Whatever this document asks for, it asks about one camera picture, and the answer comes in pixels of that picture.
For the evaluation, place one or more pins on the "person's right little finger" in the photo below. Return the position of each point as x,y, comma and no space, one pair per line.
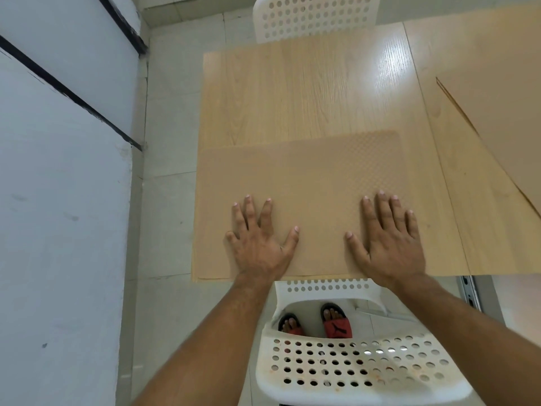
411,226

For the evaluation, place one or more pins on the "white perforated plastic chair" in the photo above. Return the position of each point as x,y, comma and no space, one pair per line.
443,384
260,21

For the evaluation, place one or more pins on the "metal table frame rail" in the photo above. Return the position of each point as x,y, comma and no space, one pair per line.
470,291

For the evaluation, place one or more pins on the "person's left middle finger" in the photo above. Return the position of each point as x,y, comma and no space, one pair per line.
250,211

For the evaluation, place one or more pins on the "black wall trim strip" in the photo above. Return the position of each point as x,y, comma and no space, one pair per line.
72,95
122,25

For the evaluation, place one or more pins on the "person's left little finger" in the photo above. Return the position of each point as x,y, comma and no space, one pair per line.
231,241

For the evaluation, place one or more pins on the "tan flat board sheet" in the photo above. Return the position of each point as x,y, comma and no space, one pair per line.
507,118

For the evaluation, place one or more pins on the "person's right forearm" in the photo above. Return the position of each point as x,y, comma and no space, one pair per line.
465,325

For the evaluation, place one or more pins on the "person's right hand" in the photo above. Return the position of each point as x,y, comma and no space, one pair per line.
393,253

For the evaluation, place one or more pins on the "person's right middle finger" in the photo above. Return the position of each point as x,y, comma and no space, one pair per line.
384,211

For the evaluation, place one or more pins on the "person's left thumb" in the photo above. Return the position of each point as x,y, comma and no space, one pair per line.
290,241

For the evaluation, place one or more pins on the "person's right thumb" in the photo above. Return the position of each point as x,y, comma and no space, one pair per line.
356,246

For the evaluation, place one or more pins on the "red black slide sandal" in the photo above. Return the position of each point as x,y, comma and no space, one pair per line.
291,325
337,325

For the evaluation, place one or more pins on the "person's left forearm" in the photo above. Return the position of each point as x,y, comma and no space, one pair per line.
203,346

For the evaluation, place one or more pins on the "tan textured placemat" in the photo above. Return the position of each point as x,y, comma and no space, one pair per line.
321,185

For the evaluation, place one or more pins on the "person's left hand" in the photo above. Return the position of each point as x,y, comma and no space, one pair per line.
253,253

